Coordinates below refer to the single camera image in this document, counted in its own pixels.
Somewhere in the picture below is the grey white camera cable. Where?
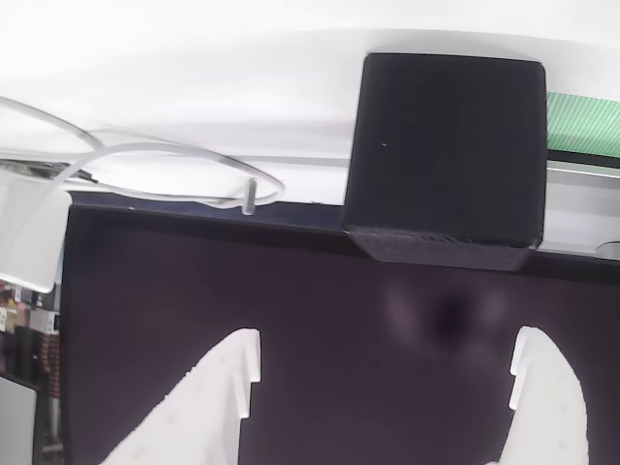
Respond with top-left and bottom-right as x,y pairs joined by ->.
0,95 -> 287,217

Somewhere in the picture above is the background shelf with items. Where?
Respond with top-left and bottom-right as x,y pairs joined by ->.
0,278 -> 64,388

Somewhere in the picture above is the black cube block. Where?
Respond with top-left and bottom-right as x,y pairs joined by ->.
340,51 -> 549,273

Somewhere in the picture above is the black glossy panel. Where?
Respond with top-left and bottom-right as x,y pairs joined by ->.
61,201 -> 620,465

